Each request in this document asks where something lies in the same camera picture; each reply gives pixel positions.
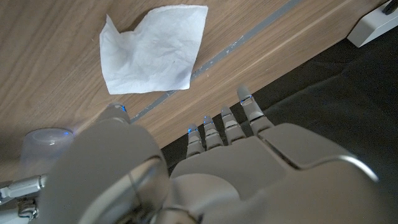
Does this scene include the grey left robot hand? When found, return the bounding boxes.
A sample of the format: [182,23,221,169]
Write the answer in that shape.
[30,85,386,224]

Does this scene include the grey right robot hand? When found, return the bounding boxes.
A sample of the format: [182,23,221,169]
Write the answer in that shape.
[0,174,49,224]

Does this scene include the clear plastic measuring cup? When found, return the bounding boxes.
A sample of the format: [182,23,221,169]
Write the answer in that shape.
[20,128,75,178]

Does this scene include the white paper napkin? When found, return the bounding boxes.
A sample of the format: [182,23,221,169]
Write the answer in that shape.
[99,4,209,95]

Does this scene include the black backdrop curtain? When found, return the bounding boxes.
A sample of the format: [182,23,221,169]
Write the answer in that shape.
[161,26,398,224]

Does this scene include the grey tape outline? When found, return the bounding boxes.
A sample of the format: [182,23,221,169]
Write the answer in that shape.
[129,0,304,124]

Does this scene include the white power strip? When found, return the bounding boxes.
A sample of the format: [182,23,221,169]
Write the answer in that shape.
[346,0,398,49]

